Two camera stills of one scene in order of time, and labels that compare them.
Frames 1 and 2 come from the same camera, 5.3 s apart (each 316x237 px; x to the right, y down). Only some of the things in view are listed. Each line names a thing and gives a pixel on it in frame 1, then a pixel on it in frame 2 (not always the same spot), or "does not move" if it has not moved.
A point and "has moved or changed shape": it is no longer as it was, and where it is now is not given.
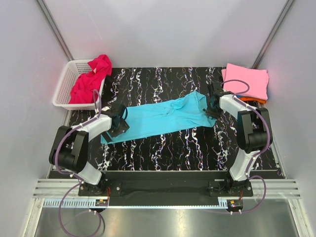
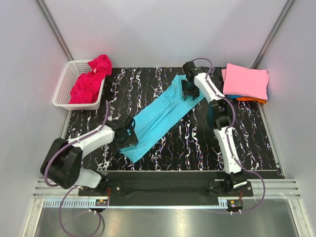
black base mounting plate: (167, 188) does not move
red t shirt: (87, 86) does not move
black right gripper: (210, 113) → (195, 94)
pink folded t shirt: (257, 78) does not move
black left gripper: (122, 128) → (131, 140)
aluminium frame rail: (46, 188) does not move
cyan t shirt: (188, 111) has moved or changed shape
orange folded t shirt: (254, 99) does not move
